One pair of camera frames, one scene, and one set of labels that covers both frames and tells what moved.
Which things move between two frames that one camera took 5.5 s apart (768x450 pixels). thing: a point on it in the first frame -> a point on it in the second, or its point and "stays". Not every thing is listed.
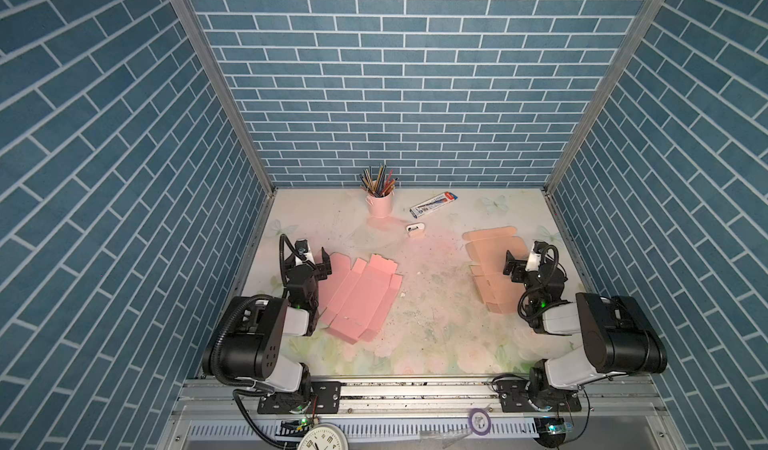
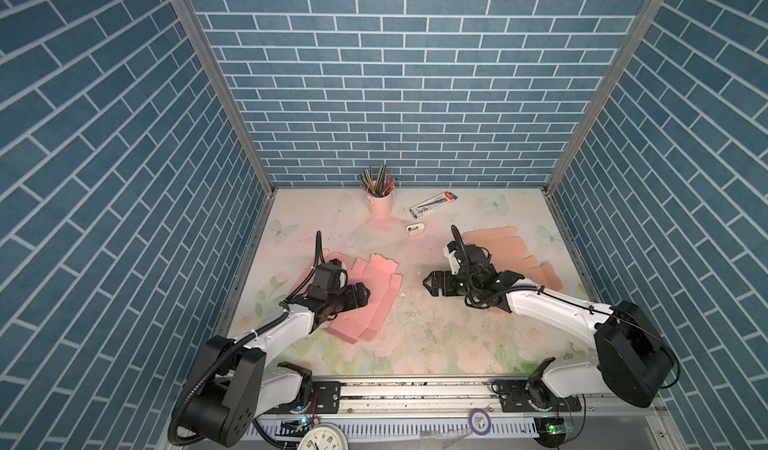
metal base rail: (207, 414) stays
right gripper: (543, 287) -> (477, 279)
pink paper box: (354, 299) stays
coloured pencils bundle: (382, 186) stays
